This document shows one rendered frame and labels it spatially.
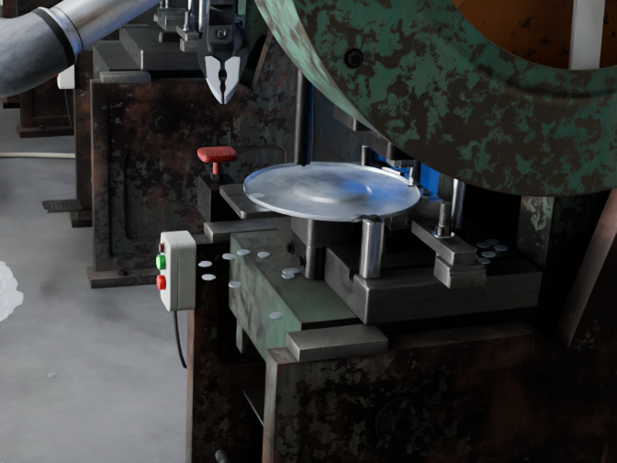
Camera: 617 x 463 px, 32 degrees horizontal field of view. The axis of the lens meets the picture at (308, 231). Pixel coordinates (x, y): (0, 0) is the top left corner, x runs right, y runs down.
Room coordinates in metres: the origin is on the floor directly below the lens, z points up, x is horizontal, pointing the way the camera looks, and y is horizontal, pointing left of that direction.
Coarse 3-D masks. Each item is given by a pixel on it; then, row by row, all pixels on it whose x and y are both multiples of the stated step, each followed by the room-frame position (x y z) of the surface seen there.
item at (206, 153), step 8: (200, 152) 1.94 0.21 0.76; (208, 152) 1.93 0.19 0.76; (216, 152) 1.93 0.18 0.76; (224, 152) 1.94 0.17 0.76; (232, 152) 1.94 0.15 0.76; (208, 160) 1.92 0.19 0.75; (216, 160) 1.92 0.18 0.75; (224, 160) 1.93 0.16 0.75; (232, 160) 1.93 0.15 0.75; (216, 168) 1.94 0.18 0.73
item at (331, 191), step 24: (264, 168) 1.76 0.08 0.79; (288, 168) 1.79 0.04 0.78; (336, 168) 1.81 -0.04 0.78; (360, 168) 1.81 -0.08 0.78; (264, 192) 1.65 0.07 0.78; (288, 192) 1.66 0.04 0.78; (312, 192) 1.65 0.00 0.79; (336, 192) 1.65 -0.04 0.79; (360, 192) 1.66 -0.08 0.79; (384, 192) 1.69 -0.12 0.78; (408, 192) 1.69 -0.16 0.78; (312, 216) 1.54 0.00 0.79; (336, 216) 1.56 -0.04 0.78; (384, 216) 1.56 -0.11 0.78
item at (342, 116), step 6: (336, 108) 1.71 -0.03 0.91; (336, 114) 1.71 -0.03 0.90; (342, 114) 1.69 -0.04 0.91; (348, 114) 1.66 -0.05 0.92; (342, 120) 1.68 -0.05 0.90; (348, 120) 1.66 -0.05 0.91; (354, 120) 1.64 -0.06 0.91; (348, 126) 1.66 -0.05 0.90; (354, 126) 1.64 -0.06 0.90; (360, 126) 1.64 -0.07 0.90; (372, 132) 1.65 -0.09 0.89
